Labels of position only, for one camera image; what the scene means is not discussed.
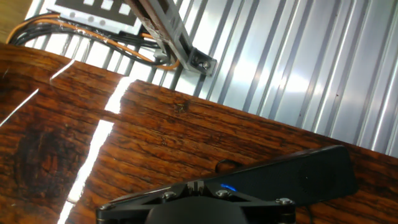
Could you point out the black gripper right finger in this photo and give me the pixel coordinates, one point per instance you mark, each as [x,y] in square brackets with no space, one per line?
[267,211]

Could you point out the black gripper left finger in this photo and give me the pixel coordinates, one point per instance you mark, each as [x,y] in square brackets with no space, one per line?
[124,211]

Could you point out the blue ringed speaker knob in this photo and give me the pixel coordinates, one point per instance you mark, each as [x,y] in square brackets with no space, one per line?
[228,187]

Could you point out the black speaker bar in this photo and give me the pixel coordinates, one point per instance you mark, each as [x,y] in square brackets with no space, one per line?
[295,177]

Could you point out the wood grain table board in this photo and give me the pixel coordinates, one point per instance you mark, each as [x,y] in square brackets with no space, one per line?
[171,130]

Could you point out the white black patterned board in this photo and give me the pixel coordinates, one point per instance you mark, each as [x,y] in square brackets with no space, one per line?
[93,15]

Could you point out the aluminium strut with bracket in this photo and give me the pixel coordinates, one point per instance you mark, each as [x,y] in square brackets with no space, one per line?
[168,28]

